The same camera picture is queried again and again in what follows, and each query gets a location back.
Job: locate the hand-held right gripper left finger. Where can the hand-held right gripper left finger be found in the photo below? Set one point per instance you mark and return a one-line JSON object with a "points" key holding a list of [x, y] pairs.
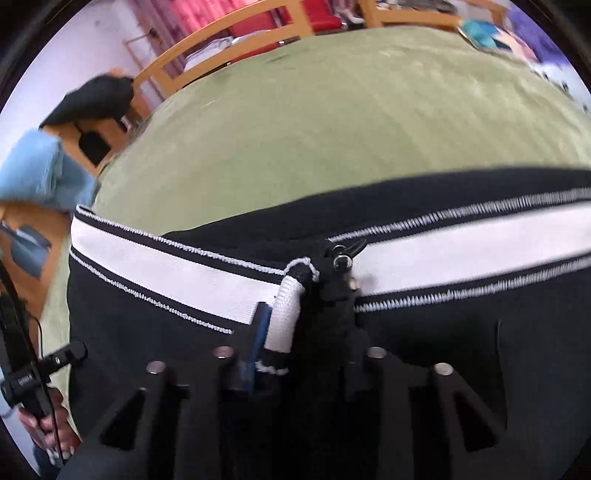
{"points": [[261, 332]]}

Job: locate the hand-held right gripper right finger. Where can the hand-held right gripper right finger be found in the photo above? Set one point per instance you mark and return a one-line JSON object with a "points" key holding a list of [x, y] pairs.
{"points": [[392, 374]]}

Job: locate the black pants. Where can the black pants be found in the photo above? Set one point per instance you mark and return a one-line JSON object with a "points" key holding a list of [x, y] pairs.
{"points": [[461, 332]]}

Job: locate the person's left hand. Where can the person's left hand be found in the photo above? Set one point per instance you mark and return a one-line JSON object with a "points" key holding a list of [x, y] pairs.
{"points": [[62, 429]]}

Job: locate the light blue fluffy cloth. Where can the light blue fluffy cloth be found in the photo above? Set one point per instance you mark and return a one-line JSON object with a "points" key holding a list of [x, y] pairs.
{"points": [[32, 166]]}

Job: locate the green bed blanket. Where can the green bed blanket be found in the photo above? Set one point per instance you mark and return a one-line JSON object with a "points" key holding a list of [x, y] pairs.
{"points": [[346, 115]]}

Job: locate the black garment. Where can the black garment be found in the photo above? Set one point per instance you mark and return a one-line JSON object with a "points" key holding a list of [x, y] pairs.
{"points": [[92, 99]]}

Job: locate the wooden coat rack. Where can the wooden coat rack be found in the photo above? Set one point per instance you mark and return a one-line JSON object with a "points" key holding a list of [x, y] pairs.
{"points": [[136, 60]]}

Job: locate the red chair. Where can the red chair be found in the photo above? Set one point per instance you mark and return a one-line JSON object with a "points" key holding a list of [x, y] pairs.
{"points": [[277, 16]]}

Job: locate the white flower-print pillow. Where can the white flower-print pillow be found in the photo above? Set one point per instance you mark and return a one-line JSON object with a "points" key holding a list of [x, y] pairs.
{"points": [[565, 85]]}

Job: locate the pink patterned curtain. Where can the pink patterned curtain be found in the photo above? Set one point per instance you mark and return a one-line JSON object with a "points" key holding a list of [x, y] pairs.
{"points": [[147, 14]]}

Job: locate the geometric patterned pillow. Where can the geometric patterned pillow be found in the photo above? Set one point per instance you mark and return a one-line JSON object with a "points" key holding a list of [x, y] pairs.
{"points": [[485, 33]]}

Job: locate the purple plush toy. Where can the purple plush toy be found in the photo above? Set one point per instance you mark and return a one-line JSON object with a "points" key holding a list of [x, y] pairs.
{"points": [[535, 37]]}

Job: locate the wooden bed frame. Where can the wooden bed frame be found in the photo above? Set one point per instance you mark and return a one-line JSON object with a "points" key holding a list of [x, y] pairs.
{"points": [[217, 41]]}

